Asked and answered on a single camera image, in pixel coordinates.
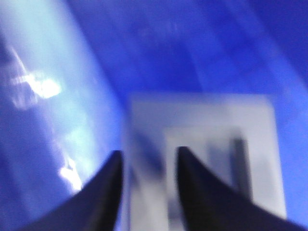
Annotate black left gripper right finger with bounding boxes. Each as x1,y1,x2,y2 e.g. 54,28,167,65
177,146,305,231

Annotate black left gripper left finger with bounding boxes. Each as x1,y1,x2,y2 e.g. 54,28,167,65
22,151,123,231

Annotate gray square foam base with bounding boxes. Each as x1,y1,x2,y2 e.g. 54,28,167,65
122,93,286,231

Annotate empty blue target bin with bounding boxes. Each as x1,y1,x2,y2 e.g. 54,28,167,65
0,0,308,231

